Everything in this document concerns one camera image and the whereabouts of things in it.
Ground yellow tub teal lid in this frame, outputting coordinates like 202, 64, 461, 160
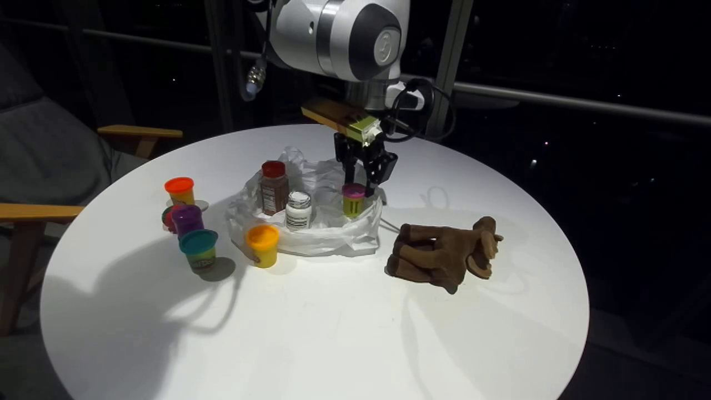
179, 227, 221, 272

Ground grey window post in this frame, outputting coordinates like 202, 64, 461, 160
425, 0, 477, 145

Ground spice jar red lid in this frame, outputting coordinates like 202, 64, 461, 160
257, 157, 291, 219

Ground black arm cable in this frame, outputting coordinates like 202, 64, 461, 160
380, 73, 456, 145

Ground grey metal railing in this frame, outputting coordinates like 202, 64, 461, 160
0, 17, 711, 130

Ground yellow tub pink lid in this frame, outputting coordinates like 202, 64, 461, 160
341, 185, 372, 222

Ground grey chair wooden armrests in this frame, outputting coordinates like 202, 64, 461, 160
0, 42, 186, 335

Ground purple tub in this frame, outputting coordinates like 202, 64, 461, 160
164, 204, 206, 239

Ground white lidded supplement jar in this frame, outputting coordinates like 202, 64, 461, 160
285, 190, 314, 232

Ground dark window post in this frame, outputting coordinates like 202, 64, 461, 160
205, 0, 241, 133

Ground white plastic bag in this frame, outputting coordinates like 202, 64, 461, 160
225, 146, 388, 257

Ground yellow tub orange lid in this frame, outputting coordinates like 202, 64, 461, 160
244, 222, 285, 269

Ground brown plush toy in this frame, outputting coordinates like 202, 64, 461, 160
385, 213, 506, 296

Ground yellow tub red lid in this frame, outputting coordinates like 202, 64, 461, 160
162, 175, 199, 210

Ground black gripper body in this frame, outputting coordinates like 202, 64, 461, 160
332, 133, 400, 175

